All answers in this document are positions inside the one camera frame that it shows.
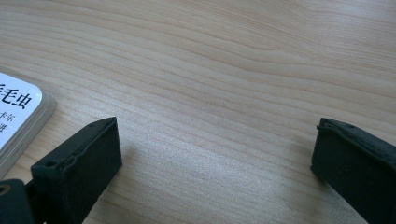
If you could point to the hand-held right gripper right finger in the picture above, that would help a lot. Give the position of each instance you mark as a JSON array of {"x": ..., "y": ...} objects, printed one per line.
[{"x": 355, "y": 177}]

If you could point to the white caterpillar board book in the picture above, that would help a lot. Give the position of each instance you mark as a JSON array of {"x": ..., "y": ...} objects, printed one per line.
[{"x": 15, "y": 118}]

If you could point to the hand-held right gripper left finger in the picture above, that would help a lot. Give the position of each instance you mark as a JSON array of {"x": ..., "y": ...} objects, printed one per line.
[{"x": 81, "y": 174}]

